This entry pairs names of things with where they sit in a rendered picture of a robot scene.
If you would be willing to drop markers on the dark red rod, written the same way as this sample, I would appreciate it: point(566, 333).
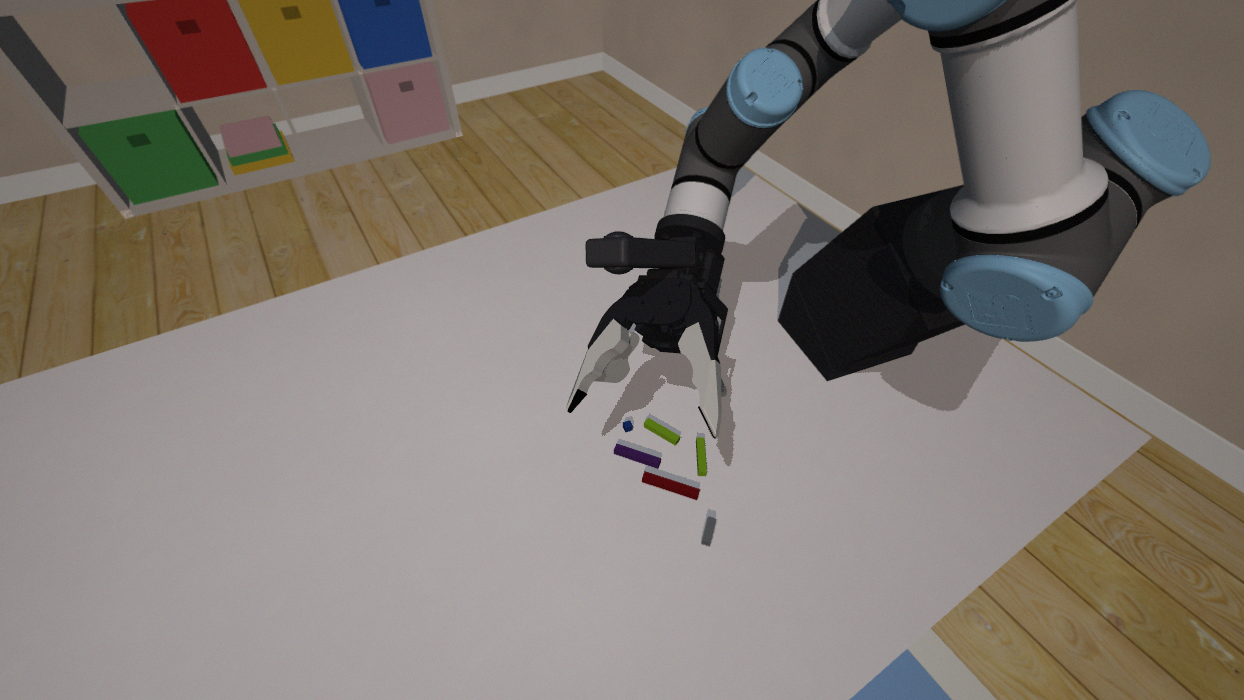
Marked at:
point(670, 485)

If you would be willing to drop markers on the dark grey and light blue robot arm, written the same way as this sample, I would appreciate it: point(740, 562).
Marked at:
point(1032, 235)

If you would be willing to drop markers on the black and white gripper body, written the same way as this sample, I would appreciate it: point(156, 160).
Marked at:
point(659, 300)

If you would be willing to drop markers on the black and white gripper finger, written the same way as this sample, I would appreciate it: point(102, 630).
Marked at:
point(606, 359)
point(698, 343)

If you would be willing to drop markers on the purple rod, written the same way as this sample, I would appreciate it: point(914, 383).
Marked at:
point(637, 456)

